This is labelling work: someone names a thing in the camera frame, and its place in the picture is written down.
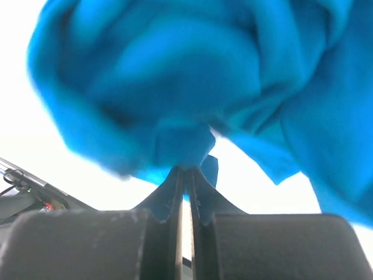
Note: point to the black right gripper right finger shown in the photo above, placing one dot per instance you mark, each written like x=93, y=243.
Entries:
x=231, y=244

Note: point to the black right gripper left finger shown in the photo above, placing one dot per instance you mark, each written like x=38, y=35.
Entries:
x=141, y=243

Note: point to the blue t-shirt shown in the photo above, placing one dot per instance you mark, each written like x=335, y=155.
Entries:
x=141, y=86

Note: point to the black robot base mount plate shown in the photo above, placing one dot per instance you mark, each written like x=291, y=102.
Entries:
x=14, y=203

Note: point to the aluminium table edge rail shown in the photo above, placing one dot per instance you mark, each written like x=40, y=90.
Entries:
x=52, y=197

